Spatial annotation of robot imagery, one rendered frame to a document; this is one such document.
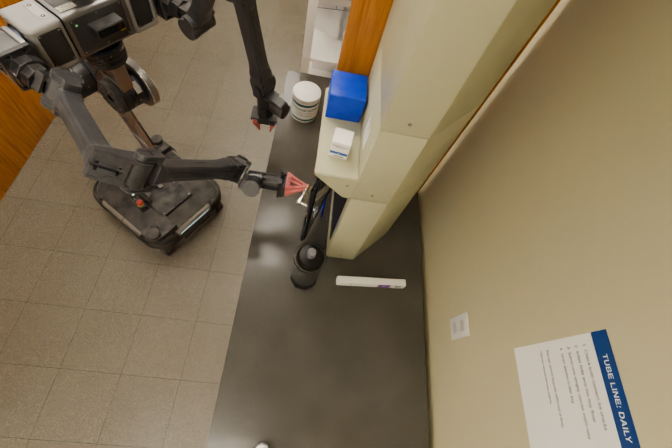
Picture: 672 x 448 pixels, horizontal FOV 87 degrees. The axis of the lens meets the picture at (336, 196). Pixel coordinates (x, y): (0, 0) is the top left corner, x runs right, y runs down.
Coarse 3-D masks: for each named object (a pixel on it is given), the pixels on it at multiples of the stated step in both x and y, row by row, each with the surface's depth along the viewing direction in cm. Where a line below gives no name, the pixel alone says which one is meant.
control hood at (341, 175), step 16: (352, 128) 102; (320, 144) 97; (352, 144) 99; (320, 160) 94; (336, 160) 95; (352, 160) 96; (320, 176) 93; (336, 176) 93; (352, 176) 94; (336, 192) 99; (352, 192) 99
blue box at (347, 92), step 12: (336, 72) 99; (348, 72) 100; (336, 84) 97; (348, 84) 98; (360, 84) 98; (336, 96) 95; (348, 96) 95; (360, 96) 96; (336, 108) 99; (348, 108) 98; (360, 108) 98; (348, 120) 102
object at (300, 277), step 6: (300, 246) 118; (324, 252) 119; (294, 258) 116; (324, 258) 118; (294, 264) 124; (324, 264) 116; (294, 270) 125; (306, 270) 114; (312, 270) 115; (318, 270) 115; (294, 276) 128; (300, 276) 122; (306, 276) 121; (312, 276) 122; (300, 282) 128; (306, 282) 127; (312, 282) 130
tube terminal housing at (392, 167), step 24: (360, 144) 99; (384, 144) 80; (408, 144) 79; (432, 144) 83; (360, 168) 93; (384, 168) 88; (408, 168) 87; (432, 168) 108; (360, 192) 98; (384, 192) 97; (408, 192) 111; (360, 216) 111; (384, 216) 115; (336, 240) 128; (360, 240) 126
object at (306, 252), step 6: (306, 246) 117; (312, 246) 117; (318, 246) 119; (300, 252) 116; (306, 252) 116; (312, 252) 113; (318, 252) 117; (300, 258) 115; (306, 258) 115; (312, 258) 115; (318, 258) 116; (300, 264) 115; (306, 264) 114; (312, 264) 114; (318, 264) 115
